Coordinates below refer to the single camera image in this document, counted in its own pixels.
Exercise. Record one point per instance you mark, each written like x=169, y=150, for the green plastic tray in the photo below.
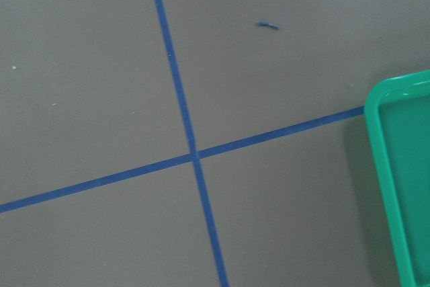
x=397, y=119

